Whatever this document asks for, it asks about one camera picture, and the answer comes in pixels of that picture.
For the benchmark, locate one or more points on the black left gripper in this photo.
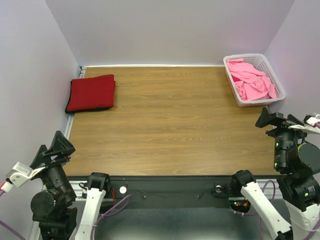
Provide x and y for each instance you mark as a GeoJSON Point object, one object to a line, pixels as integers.
{"type": "Point", "coordinates": [61, 143]}

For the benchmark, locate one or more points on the white plastic laundry basket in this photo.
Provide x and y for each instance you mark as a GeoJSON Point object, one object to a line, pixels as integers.
{"type": "Point", "coordinates": [260, 62]}

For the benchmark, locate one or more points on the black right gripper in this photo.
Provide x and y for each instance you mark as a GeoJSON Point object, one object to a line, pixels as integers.
{"type": "Point", "coordinates": [267, 116]}

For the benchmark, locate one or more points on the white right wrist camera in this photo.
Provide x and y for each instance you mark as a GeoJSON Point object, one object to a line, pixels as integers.
{"type": "Point", "coordinates": [310, 125]}

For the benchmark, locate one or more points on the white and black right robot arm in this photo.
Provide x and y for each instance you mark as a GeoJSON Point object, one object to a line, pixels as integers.
{"type": "Point", "coordinates": [297, 161]}

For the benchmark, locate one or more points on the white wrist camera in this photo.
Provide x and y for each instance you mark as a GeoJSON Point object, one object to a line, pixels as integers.
{"type": "Point", "coordinates": [19, 175]}
{"type": "Point", "coordinates": [310, 125]}

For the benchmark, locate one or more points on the folded black t-shirt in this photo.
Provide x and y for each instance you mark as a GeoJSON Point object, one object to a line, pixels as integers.
{"type": "Point", "coordinates": [85, 110]}

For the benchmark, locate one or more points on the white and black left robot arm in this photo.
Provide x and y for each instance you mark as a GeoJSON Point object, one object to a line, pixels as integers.
{"type": "Point", "coordinates": [52, 207]}

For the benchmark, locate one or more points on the pink t-shirt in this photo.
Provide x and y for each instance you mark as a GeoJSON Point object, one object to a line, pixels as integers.
{"type": "Point", "coordinates": [251, 84]}

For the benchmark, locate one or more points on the red t-shirt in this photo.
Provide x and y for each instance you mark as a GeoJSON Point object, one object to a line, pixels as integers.
{"type": "Point", "coordinates": [92, 92]}

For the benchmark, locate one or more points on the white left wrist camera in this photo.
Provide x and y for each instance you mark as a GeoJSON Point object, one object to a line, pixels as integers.
{"type": "Point", "coordinates": [19, 175]}

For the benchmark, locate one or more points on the aluminium table frame rail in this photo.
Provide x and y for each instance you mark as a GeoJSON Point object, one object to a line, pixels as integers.
{"type": "Point", "coordinates": [175, 138]}

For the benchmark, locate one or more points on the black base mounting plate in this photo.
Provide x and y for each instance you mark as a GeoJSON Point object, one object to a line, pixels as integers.
{"type": "Point", "coordinates": [172, 192]}

